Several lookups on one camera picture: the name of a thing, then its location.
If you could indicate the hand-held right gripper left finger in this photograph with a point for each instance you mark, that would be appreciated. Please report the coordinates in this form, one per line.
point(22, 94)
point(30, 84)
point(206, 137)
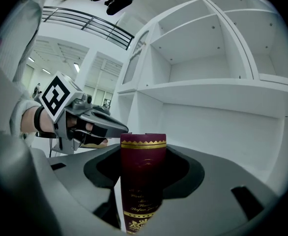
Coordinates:
point(80, 178)

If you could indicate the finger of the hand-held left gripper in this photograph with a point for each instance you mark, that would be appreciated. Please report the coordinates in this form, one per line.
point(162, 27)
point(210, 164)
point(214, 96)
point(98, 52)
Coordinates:
point(104, 112)
point(112, 129)

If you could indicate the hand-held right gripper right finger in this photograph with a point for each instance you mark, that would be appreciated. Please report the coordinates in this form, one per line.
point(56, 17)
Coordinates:
point(220, 193)

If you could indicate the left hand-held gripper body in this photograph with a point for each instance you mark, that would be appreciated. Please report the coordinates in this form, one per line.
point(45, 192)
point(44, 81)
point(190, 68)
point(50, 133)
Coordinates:
point(55, 96)

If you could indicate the dark red hardcover book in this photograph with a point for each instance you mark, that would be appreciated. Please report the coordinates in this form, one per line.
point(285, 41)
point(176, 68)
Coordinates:
point(142, 176)

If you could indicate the white shelf desk unit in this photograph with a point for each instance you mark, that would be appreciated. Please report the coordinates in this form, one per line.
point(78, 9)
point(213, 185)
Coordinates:
point(195, 45)

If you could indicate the person's left forearm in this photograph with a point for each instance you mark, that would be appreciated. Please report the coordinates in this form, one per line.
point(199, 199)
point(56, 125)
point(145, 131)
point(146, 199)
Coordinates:
point(27, 120)

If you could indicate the person's left hand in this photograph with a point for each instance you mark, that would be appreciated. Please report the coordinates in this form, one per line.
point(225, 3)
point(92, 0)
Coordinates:
point(88, 126)

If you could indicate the ceiling light tube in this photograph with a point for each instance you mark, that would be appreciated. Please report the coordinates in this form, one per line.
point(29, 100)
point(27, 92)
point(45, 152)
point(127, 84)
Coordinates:
point(31, 59)
point(76, 67)
point(46, 71)

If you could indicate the ribbed glass cabinet door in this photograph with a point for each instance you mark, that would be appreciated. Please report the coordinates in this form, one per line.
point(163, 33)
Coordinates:
point(134, 63)

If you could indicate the person's white ribbed cardigan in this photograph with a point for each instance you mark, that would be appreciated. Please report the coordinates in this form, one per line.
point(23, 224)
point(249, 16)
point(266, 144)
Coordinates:
point(18, 33)

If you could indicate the black balcony railing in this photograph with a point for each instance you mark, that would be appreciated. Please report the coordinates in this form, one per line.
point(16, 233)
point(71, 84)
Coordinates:
point(90, 23)

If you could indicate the black head-mounted camera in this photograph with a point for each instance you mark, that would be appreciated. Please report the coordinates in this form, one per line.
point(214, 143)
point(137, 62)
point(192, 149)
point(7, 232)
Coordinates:
point(119, 1)

